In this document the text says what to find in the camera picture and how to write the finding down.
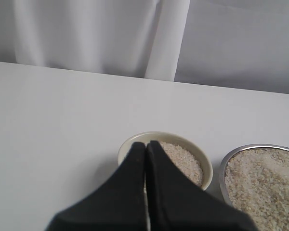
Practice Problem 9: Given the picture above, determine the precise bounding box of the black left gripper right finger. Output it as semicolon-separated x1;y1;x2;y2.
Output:
146;141;257;231

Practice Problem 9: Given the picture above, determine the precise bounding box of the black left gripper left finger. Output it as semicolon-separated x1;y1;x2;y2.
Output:
46;142;147;231

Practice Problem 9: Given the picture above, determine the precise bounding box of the cream ceramic bowl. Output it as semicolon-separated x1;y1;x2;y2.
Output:
118;131;213;190

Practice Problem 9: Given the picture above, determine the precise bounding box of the steel rice basin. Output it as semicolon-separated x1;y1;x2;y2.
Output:
218;144;289;231

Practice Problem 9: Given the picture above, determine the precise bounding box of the white backdrop curtain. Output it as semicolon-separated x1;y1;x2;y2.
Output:
0;0;289;93

